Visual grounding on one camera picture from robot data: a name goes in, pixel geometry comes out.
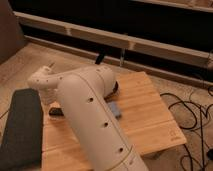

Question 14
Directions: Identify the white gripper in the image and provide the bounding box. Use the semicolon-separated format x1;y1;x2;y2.
39;89;56;105

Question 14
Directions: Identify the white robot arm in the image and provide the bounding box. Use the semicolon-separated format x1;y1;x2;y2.
28;65;148;171

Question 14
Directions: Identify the wooden shelf rail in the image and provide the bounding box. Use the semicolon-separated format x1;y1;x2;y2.
14;12;213;69

